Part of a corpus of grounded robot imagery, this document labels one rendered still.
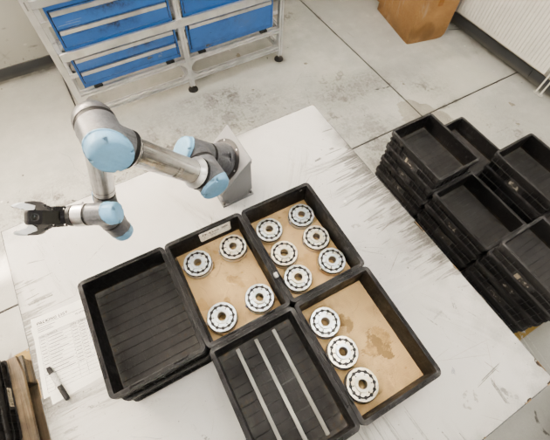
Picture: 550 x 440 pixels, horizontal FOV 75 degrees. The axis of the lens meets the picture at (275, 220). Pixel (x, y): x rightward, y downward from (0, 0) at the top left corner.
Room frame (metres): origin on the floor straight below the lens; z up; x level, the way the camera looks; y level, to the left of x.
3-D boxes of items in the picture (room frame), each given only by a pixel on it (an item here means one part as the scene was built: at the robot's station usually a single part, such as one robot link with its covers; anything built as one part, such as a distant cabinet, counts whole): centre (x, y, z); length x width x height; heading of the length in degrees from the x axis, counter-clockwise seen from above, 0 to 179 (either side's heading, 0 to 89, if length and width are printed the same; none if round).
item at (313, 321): (0.30, -0.19, 0.86); 0.10 x 0.10 x 0.01
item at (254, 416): (0.08, -0.05, 0.87); 0.40 x 0.30 x 0.11; 31
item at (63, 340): (0.20, 0.73, 0.70); 0.33 x 0.23 x 0.01; 33
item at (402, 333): (0.24, -0.30, 0.87); 0.40 x 0.30 x 0.11; 31
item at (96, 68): (2.16, 1.08, 0.60); 0.72 x 0.03 x 0.56; 123
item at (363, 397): (0.11, -0.30, 0.86); 0.10 x 0.10 x 0.01
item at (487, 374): (0.41, 0.06, 0.35); 1.60 x 1.60 x 0.70; 33
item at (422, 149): (1.37, -0.86, 0.37); 0.40 x 0.30 x 0.45; 33
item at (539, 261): (0.70, -1.30, 0.37); 0.40 x 0.30 x 0.45; 33
